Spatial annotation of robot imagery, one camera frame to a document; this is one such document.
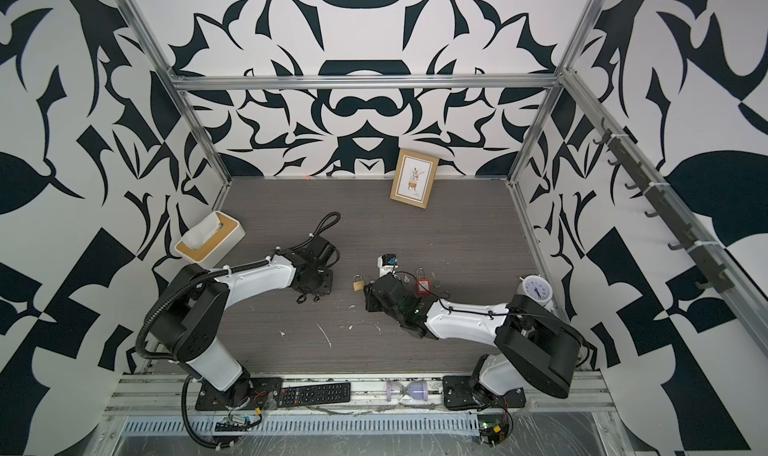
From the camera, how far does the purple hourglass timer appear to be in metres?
0.74

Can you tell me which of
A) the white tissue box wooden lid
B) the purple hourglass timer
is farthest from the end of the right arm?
the white tissue box wooden lid

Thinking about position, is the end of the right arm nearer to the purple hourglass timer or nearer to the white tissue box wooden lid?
the purple hourglass timer

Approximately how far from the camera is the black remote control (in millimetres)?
729

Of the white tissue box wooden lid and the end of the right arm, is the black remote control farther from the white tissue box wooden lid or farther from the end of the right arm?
the white tissue box wooden lid

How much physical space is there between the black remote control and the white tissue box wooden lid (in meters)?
0.46

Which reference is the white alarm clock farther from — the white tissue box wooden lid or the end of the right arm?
the white tissue box wooden lid

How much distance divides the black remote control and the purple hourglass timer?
0.10 m

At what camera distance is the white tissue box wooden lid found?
0.95m
